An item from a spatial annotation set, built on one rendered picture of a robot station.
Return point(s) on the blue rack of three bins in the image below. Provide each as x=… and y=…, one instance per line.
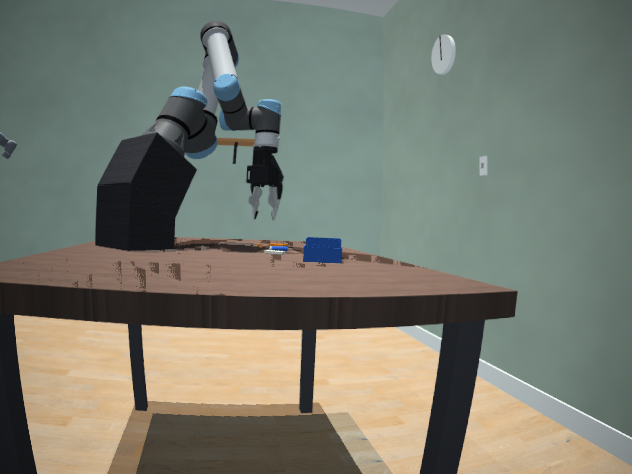
x=326, y=250

